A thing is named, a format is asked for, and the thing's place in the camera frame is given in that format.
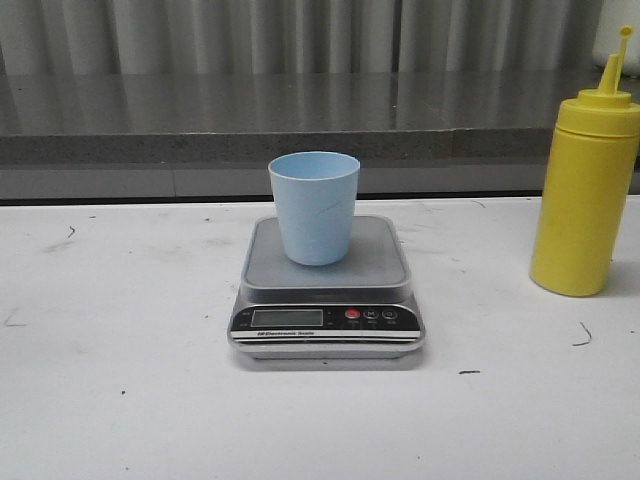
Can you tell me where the light blue plastic cup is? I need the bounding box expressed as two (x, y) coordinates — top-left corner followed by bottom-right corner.
(268, 151), (360, 266)

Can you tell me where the yellow squeeze bottle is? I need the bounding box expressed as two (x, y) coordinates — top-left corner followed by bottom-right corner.
(530, 25), (639, 297)

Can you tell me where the silver digital kitchen scale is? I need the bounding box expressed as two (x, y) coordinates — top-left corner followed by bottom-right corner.
(227, 215), (426, 361)

